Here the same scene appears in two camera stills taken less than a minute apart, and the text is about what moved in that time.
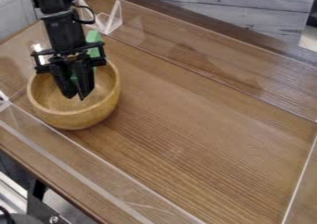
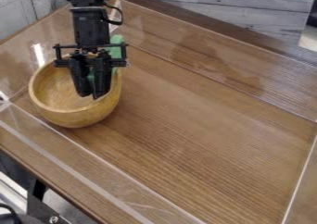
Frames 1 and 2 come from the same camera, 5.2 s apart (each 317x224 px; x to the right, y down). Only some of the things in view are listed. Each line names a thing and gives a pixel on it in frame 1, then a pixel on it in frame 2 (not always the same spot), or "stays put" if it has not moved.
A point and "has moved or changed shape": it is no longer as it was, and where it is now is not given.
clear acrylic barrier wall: (194, 116) stays put
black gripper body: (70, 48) -> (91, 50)
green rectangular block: (92, 38) has moved or changed shape
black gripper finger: (86, 79) -> (102, 76)
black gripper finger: (62, 71) -> (78, 68)
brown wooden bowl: (75, 113) stays put
